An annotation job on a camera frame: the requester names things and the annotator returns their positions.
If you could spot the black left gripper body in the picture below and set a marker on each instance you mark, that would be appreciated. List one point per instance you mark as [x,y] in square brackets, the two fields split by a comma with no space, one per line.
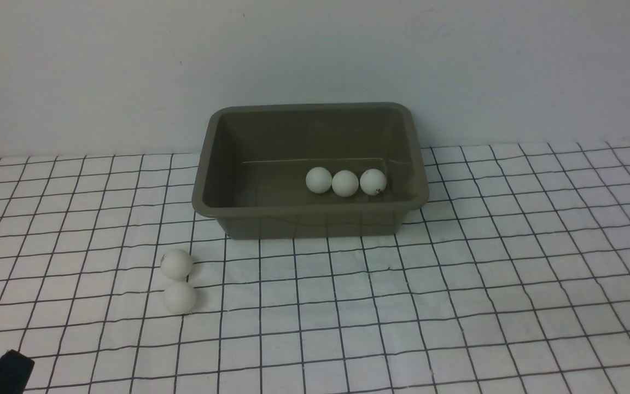
[15,371]

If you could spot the white ping-pong ball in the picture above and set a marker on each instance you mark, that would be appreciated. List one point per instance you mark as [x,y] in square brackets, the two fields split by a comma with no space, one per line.
[179,298]
[373,182]
[176,264]
[345,183]
[318,180]

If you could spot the white black-grid tablecloth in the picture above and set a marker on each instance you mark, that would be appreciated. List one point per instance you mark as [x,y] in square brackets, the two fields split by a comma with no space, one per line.
[513,278]

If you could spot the olive green plastic bin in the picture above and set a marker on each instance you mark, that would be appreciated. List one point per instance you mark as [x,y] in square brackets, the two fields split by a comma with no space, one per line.
[253,167]

